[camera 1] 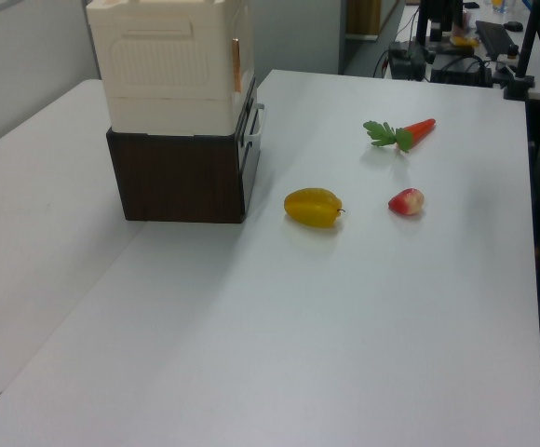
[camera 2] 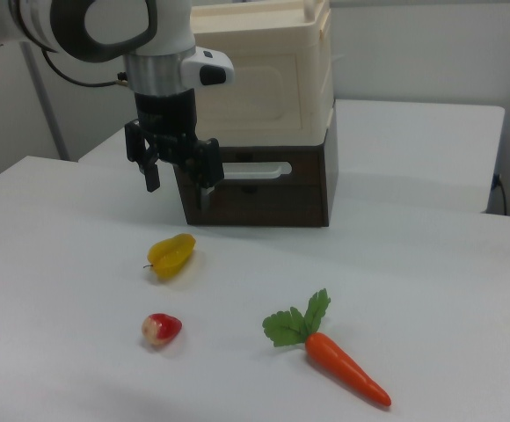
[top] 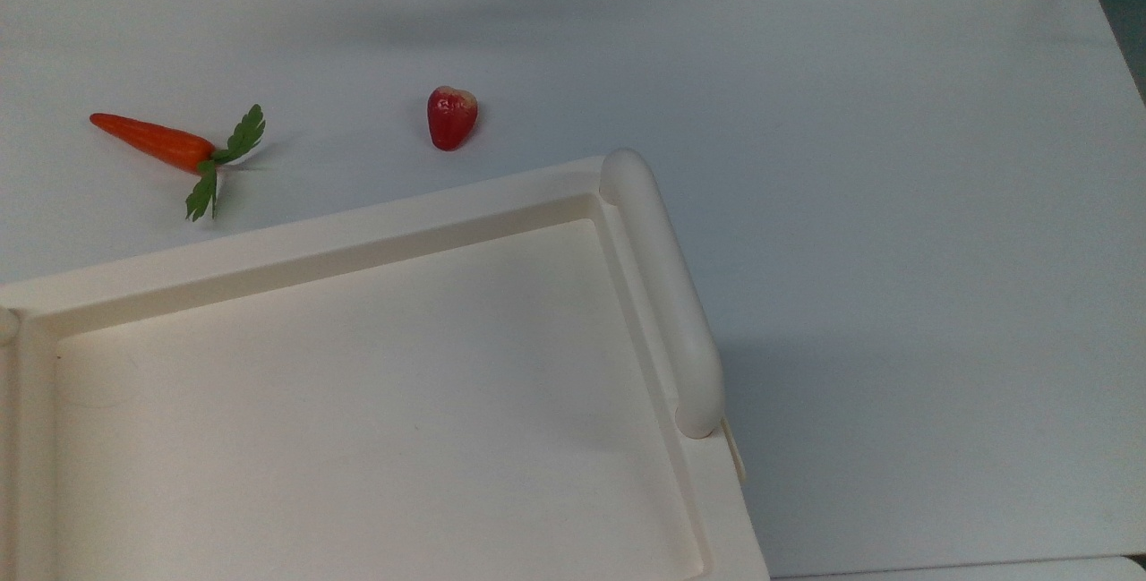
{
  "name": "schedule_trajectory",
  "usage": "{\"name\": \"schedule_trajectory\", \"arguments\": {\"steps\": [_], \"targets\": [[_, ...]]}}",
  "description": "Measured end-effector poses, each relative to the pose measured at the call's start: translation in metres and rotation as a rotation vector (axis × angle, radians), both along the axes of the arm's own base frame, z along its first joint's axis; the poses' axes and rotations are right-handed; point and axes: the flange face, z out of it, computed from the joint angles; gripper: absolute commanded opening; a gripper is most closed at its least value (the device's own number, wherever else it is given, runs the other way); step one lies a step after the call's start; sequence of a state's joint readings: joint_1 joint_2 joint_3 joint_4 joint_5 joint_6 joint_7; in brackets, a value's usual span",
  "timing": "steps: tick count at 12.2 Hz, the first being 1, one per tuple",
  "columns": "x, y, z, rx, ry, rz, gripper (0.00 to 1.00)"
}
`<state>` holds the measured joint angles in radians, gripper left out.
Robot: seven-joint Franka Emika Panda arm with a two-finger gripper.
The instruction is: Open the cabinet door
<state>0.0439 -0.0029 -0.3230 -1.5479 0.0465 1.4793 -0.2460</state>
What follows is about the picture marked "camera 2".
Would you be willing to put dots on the red toy wax apple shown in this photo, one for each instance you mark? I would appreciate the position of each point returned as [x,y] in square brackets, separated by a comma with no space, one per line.
[162,329]

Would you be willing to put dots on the cream plastic cabinet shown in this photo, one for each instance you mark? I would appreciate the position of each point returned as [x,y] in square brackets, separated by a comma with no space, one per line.
[316,66]

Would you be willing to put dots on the grey vertical pole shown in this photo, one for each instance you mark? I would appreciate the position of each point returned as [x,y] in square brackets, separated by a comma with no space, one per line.
[46,101]

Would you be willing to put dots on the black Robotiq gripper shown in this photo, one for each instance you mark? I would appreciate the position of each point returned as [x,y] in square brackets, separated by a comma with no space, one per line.
[167,118]

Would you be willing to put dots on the orange toy carrot with leaves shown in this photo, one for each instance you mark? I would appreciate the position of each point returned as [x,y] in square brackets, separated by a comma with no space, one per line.
[343,365]

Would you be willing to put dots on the cream cabinet door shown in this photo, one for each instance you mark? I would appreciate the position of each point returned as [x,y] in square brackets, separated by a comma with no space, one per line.
[255,92]

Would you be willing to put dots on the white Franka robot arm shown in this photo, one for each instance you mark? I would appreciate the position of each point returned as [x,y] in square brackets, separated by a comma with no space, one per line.
[105,26]

